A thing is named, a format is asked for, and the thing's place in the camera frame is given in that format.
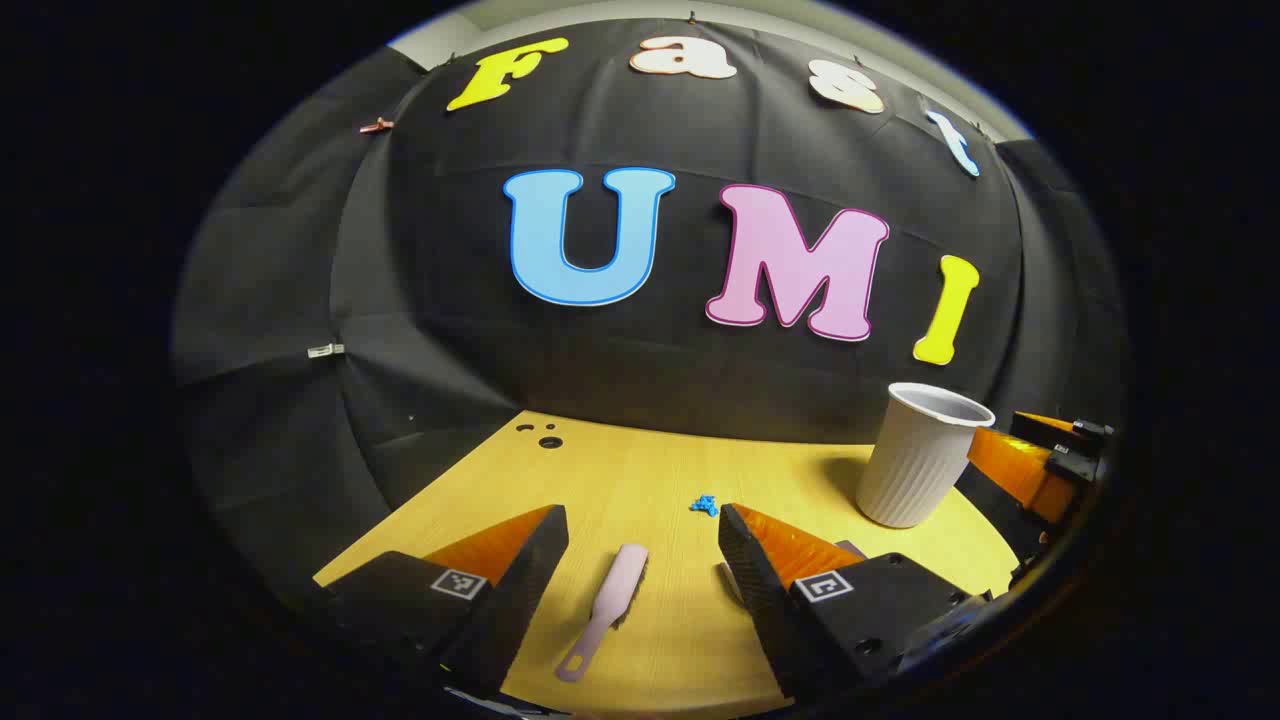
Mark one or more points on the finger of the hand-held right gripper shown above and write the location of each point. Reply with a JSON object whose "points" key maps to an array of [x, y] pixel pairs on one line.
{"points": [[1020, 470], [1070, 437]]}

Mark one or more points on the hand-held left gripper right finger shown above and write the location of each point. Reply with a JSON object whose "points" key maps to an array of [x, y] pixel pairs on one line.
{"points": [[760, 590]]}

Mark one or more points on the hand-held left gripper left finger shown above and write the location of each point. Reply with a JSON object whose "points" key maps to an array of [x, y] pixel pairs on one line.
{"points": [[520, 590]]}

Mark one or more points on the blue paper scrap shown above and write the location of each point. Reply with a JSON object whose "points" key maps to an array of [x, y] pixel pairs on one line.
{"points": [[705, 505]]}

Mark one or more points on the white ribbed cup garbage bin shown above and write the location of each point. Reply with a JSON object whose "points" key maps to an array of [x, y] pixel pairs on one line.
{"points": [[915, 470]]}

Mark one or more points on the yellow wooden desktop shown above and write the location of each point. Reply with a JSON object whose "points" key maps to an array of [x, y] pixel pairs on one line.
{"points": [[650, 470]]}

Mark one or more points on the black backdrop cloth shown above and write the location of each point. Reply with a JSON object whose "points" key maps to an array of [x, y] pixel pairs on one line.
{"points": [[450, 380]]}

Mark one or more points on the silver cloth clip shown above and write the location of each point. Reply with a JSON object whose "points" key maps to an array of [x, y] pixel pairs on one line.
{"points": [[325, 350]]}

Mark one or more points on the red cloth clip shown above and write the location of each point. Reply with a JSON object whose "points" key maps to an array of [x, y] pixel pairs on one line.
{"points": [[376, 125]]}

